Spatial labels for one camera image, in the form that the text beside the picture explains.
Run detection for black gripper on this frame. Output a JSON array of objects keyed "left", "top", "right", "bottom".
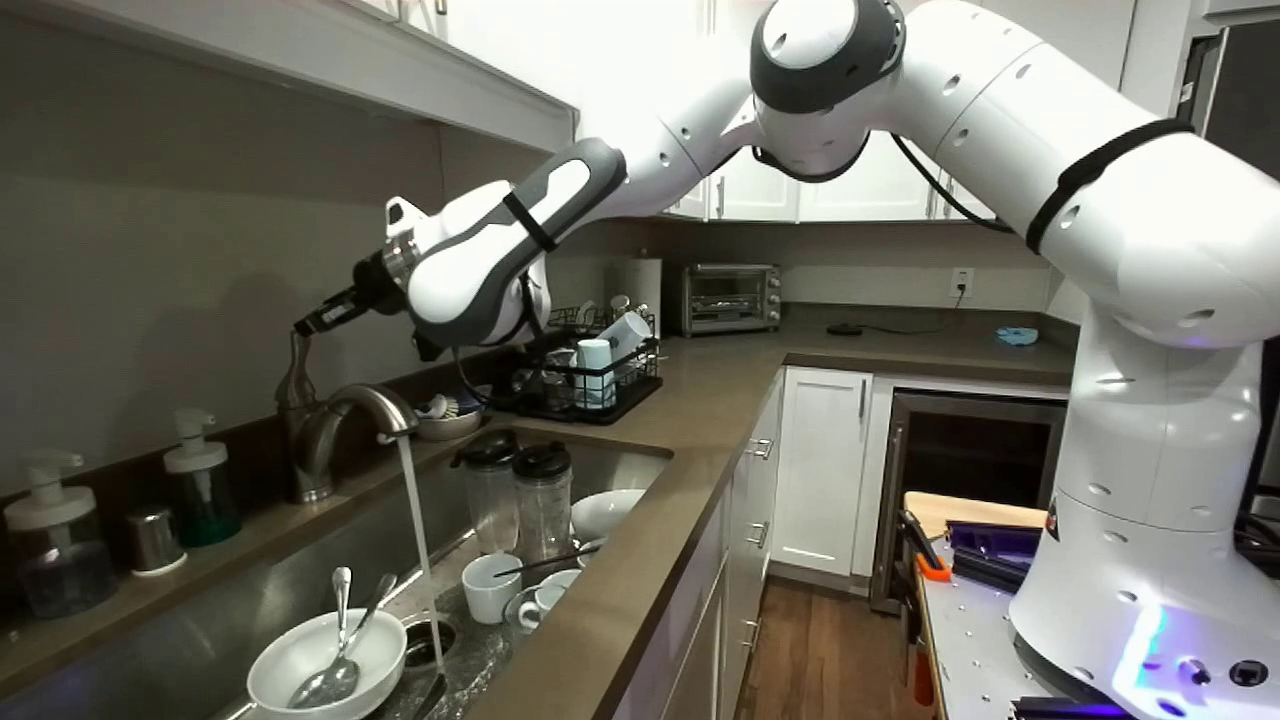
[{"left": 292, "top": 252, "right": 411, "bottom": 339}]

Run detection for metal faucet handle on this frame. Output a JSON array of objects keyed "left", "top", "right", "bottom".
[{"left": 271, "top": 329, "right": 323, "bottom": 449}]

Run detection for curved metal faucet spout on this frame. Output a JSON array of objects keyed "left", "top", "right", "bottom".
[{"left": 292, "top": 379, "right": 419, "bottom": 509}]

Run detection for small white sponge dish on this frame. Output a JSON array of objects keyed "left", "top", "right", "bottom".
[{"left": 411, "top": 392, "right": 485, "bottom": 445}]

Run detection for green soap pump bottle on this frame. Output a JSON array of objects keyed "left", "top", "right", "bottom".
[{"left": 159, "top": 407, "right": 247, "bottom": 552}]

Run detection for clear shaker bottle black lid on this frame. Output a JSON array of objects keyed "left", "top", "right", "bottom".
[
  {"left": 510, "top": 438, "right": 579, "bottom": 564},
  {"left": 454, "top": 427, "right": 529, "bottom": 552}
]

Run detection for black dish rack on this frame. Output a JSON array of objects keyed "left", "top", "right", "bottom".
[{"left": 485, "top": 306, "right": 670, "bottom": 427}]

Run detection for white bottle blue label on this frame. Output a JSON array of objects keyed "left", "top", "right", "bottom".
[{"left": 572, "top": 335, "right": 626, "bottom": 416}]

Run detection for small metal cup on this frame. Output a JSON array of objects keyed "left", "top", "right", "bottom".
[{"left": 127, "top": 502, "right": 194, "bottom": 579}]

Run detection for stainless steel sink basin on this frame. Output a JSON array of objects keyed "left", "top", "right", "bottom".
[{"left": 0, "top": 432, "right": 677, "bottom": 720}]

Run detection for white mug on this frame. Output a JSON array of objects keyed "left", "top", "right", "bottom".
[{"left": 455, "top": 547, "right": 529, "bottom": 627}]

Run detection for dark utensil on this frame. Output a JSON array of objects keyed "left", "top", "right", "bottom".
[{"left": 493, "top": 547, "right": 598, "bottom": 586}]

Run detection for white plate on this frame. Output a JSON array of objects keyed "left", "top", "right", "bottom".
[{"left": 567, "top": 483, "right": 654, "bottom": 544}]

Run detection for large white bowl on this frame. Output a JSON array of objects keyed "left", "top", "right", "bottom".
[{"left": 244, "top": 608, "right": 411, "bottom": 720}]

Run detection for small white bowl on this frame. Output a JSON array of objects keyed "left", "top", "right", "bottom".
[{"left": 511, "top": 564, "right": 587, "bottom": 637}]

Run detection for clear soap pump bottle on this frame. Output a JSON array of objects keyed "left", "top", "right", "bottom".
[{"left": 0, "top": 449, "right": 119, "bottom": 625}]

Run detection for large metal spoon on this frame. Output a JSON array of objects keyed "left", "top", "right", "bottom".
[{"left": 287, "top": 573, "right": 403, "bottom": 711}]

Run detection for silver toaster oven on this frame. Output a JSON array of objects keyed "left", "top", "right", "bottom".
[{"left": 677, "top": 258, "right": 790, "bottom": 339}]

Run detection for white counter drawer fronts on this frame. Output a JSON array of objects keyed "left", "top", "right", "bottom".
[{"left": 612, "top": 375, "right": 790, "bottom": 720}]

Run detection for white lower cabinet door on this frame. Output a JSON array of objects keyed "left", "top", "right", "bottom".
[{"left": 772, "top": 362, "right": 880, "bottom": 579}]

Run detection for white upper cabinets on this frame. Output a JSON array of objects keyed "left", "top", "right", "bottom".
[{"left": 436, "top": 0, "right": 1203, "bottom": 224}]

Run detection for orange black clamp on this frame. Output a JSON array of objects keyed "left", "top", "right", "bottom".
[{"left": 903, "top": 510, "right": 962, "bottom": 586}]

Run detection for wooden board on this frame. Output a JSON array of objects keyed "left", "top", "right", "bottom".
[{"left": 899, "top": 486, "right": 1055, "bottom": 539}]

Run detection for purple black tool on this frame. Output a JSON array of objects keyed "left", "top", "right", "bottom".
[{"left": 946, "top": 516, "right": 1052, "bottom": 592}]

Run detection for white wall shelf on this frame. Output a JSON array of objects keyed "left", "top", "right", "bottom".
[{"left": 0, "top": 0, "right": 579, "bottom": 162}]

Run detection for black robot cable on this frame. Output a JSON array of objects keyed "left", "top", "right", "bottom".
[{"left": 887, "top": 133, "right": 1010, "bottom": 231}]

